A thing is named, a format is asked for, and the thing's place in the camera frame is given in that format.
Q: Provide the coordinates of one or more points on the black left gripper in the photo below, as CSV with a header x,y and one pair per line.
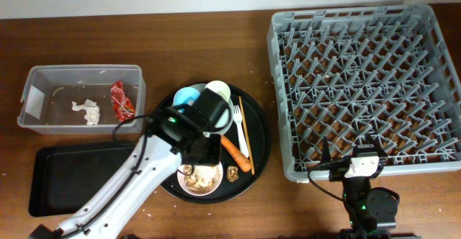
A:
x,y
207,152

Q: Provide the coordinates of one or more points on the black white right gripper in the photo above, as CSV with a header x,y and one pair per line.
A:
x,y
338,173

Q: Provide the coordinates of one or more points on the pink bowl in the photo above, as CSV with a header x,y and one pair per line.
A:
x,y
181,175

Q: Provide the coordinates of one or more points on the brown food scrap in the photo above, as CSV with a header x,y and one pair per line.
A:
x,y
232,173

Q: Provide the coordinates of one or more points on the orange carrot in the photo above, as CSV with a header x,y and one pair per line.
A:
x,y
241,160

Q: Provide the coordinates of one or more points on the red snack wrapper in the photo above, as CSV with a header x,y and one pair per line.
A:
x,y
122,106

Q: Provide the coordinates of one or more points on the white napkin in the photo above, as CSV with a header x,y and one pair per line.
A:
x,y
92,111

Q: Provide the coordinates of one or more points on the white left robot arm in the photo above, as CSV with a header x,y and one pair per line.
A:
x,y
109,210

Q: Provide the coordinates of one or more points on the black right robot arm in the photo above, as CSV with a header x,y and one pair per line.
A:
x,y
371,210

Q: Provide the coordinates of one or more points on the grey dishwasher rack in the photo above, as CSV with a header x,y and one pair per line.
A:
x,y
341,75

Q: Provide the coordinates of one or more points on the blue plastic cup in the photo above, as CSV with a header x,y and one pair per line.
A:
x,y
186,95

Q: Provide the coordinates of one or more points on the light blue plate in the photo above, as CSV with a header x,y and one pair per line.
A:
x,y
225,120

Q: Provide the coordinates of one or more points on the white plastic fork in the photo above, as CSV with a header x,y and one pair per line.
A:
x,y
238,119

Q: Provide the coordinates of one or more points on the cream plastic cup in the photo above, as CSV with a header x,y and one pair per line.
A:
x,y
221,88

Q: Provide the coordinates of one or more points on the food leftovers pile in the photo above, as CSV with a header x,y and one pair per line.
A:
x,y
201,179

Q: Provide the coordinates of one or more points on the wooden chopstick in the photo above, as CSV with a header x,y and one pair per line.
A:
x,y
245,130

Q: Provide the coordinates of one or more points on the round black tray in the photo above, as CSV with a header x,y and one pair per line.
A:
x,y
260,142

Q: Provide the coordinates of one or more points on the black rectangular tray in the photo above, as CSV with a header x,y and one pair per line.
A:
x,y
66,177

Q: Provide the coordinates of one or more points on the clear plastic bin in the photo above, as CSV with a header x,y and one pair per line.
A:
x,y
50,90

